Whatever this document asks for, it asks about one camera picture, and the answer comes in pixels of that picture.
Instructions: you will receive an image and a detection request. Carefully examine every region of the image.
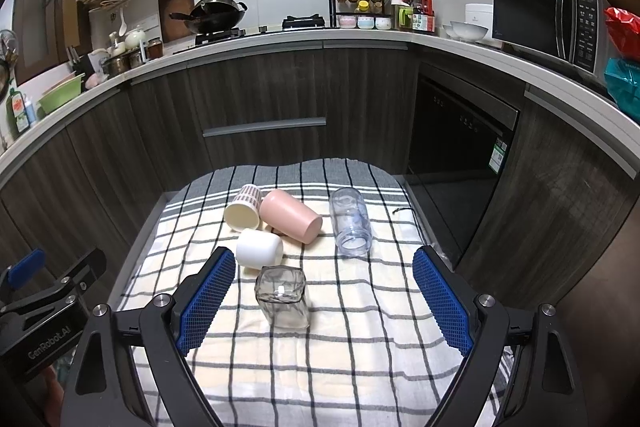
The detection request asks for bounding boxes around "cream patterned cup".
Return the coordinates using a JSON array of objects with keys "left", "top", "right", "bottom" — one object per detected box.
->
[{"left": 223, "top": 183, "right": 264, "bottom": 230}]

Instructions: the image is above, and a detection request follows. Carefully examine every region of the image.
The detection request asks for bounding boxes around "pink plastic cup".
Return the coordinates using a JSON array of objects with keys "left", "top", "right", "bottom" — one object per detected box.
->
[{"left": 259, "top": 189, "right": 324, "bottom": 246}]

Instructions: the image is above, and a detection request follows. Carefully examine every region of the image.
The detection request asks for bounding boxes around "red plastic bag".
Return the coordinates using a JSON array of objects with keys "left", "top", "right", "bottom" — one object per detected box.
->
[{"left": 603, "top": 7, "right": 640, "bottom": 62}]

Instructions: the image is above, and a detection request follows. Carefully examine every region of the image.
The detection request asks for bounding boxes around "dark wood kitchen cabinet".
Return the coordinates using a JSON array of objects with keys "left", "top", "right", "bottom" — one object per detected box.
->
[{"left": 0, "top": 39, "right": 640, "bottom": 358}]

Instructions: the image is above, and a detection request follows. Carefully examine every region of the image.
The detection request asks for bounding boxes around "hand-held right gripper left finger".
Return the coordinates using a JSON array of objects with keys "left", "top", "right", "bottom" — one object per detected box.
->
[{"left": 60, "top": 247, "right": 236, "bottom": 427}]

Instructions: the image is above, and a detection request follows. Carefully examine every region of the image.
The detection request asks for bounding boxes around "grey square glass cup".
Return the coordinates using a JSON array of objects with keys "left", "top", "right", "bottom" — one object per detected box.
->
[{"left": 255, "top": 265, "right": 311, "bottom": 329}]

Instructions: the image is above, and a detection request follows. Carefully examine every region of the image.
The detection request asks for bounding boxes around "clear tall plastic cup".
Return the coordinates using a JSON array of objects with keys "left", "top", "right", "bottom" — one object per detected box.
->
[{"left": 329, "top": 187, "right": 373, "bottom": 257}]

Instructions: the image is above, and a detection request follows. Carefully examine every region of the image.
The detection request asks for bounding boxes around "green dish soap bottle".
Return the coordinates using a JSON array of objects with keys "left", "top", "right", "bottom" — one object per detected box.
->
[{"left": 6, "top": 88, "right": 31, "bottom": 136}]

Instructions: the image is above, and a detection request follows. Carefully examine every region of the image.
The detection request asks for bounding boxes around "black microwave oven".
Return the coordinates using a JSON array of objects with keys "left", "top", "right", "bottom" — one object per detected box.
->
[{"left": 492, "top": 0, "right": 612, "bottom": 75}]

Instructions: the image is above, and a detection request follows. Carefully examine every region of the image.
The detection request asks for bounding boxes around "teal plastic bag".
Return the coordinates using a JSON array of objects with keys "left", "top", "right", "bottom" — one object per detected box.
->
[{"left": 603, "top": 58, "right": 640, "bottom": 126}]

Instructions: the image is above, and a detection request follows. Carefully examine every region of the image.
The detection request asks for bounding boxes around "brown wooden door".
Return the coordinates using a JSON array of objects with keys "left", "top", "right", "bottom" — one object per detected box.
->
[{"left": 12, "top": 0, "right": 84, "bottom": 84}]

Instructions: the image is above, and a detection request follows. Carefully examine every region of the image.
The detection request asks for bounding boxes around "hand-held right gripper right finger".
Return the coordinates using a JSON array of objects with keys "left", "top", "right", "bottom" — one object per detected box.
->
[{"left": 412, "top": 244, "right": 589, "bottom": 427}]

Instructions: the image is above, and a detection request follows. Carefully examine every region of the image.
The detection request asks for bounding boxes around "brown cutting board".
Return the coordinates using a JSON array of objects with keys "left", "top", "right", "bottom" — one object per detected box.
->
[{"left": 158, "top": 0, "right": 196, "bottom": 42}]

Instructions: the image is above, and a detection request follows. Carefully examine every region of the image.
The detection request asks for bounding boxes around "black gas stove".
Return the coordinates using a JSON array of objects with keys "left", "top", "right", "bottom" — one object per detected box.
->
[{"left": 194, "top": 14, "right": 332, "bottom": 46}]

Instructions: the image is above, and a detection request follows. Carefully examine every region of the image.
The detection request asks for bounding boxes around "green plastic basin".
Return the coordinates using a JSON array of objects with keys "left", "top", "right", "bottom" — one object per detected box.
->
[{"left": 37, "top": 72, "right": 86, "bottom": 116}]

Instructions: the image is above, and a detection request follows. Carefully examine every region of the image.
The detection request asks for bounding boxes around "checkered cream cloth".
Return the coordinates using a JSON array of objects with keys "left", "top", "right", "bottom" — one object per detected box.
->
[{"left": 117, "top": 158, "right": 516, "bottom": 427}]

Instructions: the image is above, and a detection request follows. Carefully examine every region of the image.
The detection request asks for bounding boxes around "large white bowl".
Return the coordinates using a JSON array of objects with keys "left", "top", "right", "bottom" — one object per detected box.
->
[{"left": 450, "top": 21, "right": 490, "bottom": 43}]

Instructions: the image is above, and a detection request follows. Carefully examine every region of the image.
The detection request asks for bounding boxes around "white rice cooker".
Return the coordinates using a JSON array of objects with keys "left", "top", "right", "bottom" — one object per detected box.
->
[{"left": 465, "top": 3, "right": 496, "bottom": 28}]

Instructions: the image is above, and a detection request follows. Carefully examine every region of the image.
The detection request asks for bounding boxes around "black wok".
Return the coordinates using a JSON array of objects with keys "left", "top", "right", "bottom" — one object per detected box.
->
[{"left": 169, "top": 0, "right": 248, "bottom": 35}]

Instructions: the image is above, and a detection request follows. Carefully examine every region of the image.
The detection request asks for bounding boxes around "steel pot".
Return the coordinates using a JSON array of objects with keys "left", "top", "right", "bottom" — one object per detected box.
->
[{"left": 102, "top": 52, "right": 132, "bottom": 76}]

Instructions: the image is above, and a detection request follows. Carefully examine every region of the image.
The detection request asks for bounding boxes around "white plastic cup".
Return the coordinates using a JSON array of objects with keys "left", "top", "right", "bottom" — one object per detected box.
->
[{"left": 236, "top": 228, "right": 284, "bottom": 270}]

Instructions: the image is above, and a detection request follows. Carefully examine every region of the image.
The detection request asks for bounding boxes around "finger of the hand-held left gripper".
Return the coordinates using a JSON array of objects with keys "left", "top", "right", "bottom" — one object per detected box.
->
[
  {"left": 0, "top": 249, "right": 47, "bottom": 303},
  {"left": 50, "top": 249, "right": 107, "bottom": 304}
]

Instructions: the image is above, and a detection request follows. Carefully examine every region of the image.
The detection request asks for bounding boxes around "black dishwasher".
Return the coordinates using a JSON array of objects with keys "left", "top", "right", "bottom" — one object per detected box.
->
[{"left": 404, "top": 74, "right": 521, "bottom": 265}]

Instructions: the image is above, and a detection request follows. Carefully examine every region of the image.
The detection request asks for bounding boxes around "black knife block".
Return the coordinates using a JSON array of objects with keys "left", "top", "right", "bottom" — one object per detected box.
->
[{"left": 66, "top": 44, "right": 94, "bottom": 74}]

